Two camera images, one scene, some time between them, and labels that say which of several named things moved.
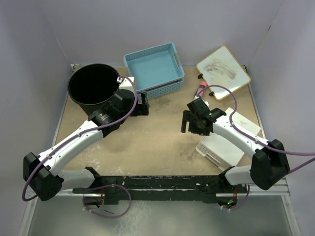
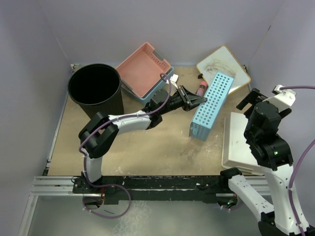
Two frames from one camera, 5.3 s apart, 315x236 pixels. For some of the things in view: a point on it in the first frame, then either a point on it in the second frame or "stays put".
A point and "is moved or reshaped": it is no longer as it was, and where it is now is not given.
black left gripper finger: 143,108 to 190,98
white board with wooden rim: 221,67 stays put
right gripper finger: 186,118 to 254,97
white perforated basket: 221,153 is moved or reshaped
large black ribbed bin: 92,86 stays put
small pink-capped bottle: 203,84 stays put
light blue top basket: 154,67 to 206,115
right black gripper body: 195,128 to 248,131
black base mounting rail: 196,189 stays put
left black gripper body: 132,105 to 175,102
